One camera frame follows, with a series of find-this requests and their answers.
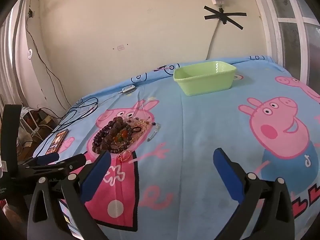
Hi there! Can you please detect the white framed window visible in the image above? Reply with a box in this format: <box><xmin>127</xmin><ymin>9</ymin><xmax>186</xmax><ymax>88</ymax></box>
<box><xmin>247</xmin><ymin>0</ymin><xmax>320</xmax><ymax>92</ymax></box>

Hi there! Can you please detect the smartphone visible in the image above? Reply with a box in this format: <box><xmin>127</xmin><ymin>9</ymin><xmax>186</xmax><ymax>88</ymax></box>
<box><xmin>46</xmin><ymin>129</ymin><xmax>69</xmax><ymax>155</ymax></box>

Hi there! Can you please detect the white device cable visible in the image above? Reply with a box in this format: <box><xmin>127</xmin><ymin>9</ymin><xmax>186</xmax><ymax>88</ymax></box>
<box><xmin>75</xmin><ymin>91</ymin><xmax>123</xmax><ymax>111</ymax></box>

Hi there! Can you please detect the small white device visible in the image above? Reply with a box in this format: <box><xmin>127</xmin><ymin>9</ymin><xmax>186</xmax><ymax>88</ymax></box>
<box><xmin>121</xmin><ymin>85</ymin><xmax>137</xmax><ymax>95</ymax></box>

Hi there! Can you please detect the blue cartoon pig blanket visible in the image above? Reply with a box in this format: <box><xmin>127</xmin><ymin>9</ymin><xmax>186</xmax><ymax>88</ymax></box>
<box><xmin>32</xmin><ymin>55</ymin><xmax>320</xmax><ymax>240</ymax></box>

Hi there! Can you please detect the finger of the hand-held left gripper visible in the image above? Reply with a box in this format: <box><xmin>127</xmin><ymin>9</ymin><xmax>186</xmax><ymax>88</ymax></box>
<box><xmin>15</xmin><ymin>153</ymin><xmax>87</xmax><ymax>181</ymax></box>
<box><xmin>17</xmin><ymin>152</ymin><xmax>61</xmax><ymax>172</ymax></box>

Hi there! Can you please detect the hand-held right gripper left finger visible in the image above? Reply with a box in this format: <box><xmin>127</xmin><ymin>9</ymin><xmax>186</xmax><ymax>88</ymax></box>
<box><xmin>27</xmin><ymin>151</ymin><xmax>112</xmax><ymax>240</ymax></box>

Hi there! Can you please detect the green plastic basin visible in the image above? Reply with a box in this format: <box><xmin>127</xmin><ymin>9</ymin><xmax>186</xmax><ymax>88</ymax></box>
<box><xmin>173</xmin><ymin>61</ymin><xmax>237</xmax><ymax>96</ymax></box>

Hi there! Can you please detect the white wire rack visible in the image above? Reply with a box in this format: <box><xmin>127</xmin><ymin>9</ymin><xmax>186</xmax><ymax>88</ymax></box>
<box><xmin>19</xmin><ymin>106</ymin><xmax>42</xmax><ymax>142</ymax></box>

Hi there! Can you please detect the pile of beaded jewelry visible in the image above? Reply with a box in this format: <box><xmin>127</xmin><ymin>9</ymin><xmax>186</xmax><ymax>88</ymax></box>
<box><xmin>92</xmin><ymin>116</ymin><xmax>162</xmax><ymax>155</ymax></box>

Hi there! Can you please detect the black wall cable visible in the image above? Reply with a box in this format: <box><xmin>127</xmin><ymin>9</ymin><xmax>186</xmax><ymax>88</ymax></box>
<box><xmin>26</xmin><ymin>0</ymin><xmax>73</xmax><ymax>112</ymax></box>

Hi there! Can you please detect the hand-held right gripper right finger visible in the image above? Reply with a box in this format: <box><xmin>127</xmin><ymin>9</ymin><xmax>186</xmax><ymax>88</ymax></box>
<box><xmin>212</xmin><ymin>148</ymin><xmax>296</xmax><ymax>240</ymax></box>

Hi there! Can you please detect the small red bead bracelet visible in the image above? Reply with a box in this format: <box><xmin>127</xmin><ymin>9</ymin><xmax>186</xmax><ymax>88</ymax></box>
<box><xmin>118</xmin><ymin>150</ymin><xmax>132</xmax><ymax>163</ymax></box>

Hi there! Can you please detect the white curtain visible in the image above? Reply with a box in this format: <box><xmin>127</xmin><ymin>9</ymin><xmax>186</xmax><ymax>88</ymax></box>
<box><xmin>0</xmin><ymin>0</ymin><xmax>28</xmax><ymax>107</ymax></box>

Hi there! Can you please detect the white wall cable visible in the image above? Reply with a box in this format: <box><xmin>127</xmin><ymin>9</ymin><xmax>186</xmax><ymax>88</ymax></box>
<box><xmin>206</xmin><ymin>17</ymin><xmax>222</xmax><ymax>59</ymax></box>

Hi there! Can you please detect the large black tape cross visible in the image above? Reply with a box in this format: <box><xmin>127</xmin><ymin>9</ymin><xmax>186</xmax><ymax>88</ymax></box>
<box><xmin>204</xmin><ymin>5</ymin><xmax>247</xmax><ymax>31</ymax></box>

